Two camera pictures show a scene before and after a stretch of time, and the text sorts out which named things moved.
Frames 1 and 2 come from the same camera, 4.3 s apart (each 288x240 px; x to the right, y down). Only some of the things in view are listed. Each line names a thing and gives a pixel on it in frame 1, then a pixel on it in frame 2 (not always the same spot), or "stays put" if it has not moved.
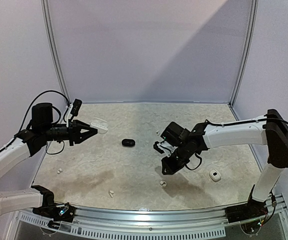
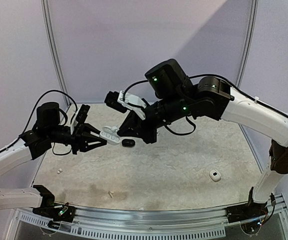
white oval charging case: x=101 y=125 to x=108 y=135
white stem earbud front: x=111 y=192 stays put
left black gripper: x=74 y=131 to x=78 y=139
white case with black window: x=214 y=175 stays put
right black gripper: x=174 y=160 to x=146 y=124
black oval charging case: x=128 y=142 stays put
